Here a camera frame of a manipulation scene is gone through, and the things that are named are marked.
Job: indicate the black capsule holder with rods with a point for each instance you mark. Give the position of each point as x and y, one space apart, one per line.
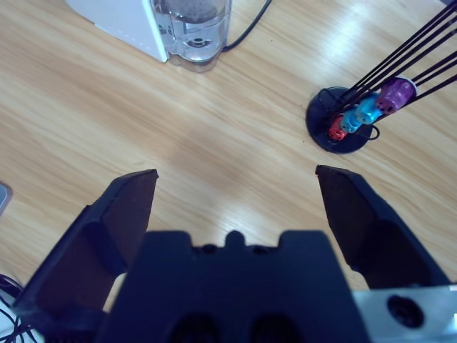
351 144

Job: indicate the light blue coffee capsule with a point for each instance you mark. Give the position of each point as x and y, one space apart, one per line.
369 109
351 121

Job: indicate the purple coffee capsule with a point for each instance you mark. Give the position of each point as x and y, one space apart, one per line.
394 94

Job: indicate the white capsule coffee machine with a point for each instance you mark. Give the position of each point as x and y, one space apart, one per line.
125 21

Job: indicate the clear water tank dark lid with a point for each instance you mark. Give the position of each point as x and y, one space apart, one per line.
196 32

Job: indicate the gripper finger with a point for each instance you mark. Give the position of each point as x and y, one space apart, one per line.
93 250
378 239

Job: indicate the red coffee capsule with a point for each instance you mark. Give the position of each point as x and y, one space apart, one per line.
336 131

